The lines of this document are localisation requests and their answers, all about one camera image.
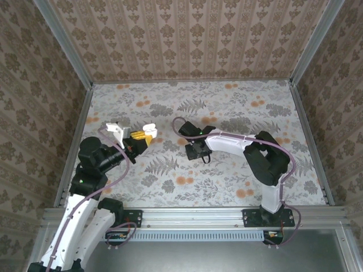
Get white earbud charging case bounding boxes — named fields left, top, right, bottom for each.
left=143, top=124, right=159, bottom=138

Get floral patterned table cover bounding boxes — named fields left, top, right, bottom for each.
left=58, top=80, right=332, bottom=209

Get wide aluminium extrusion beam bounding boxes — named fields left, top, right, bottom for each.
left=42, top=207, right=349, bottom=230

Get black connector box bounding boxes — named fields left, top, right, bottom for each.
left=263, top=230, right=285, bottom=245
left=106, top=231, right=134, bottom=247

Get grey metal shelf plate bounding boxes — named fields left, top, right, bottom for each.
left=28, top=229, right=355, bottom=272

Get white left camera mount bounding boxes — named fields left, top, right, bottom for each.
left=105, top=122, right=127, bottom=150

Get thin aluminium frame rail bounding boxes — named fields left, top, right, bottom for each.
left=92, top=80, right=293, bottom=85

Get grey slotted cable duct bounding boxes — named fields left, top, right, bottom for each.
left=85, top=229, right=266, bottom=242

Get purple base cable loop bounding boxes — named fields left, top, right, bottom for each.
left=105, top=222, right=136, bottom=250
left=263, top=202, right=303, bottom=250

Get aluminium frame post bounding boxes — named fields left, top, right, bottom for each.
left=33, top=0, right=94, bottom=89
left=289, top=0, right=347, bottom=84

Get short aluminium frame rail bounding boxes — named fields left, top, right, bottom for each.
left=334, top=228, right=358, bottom=272

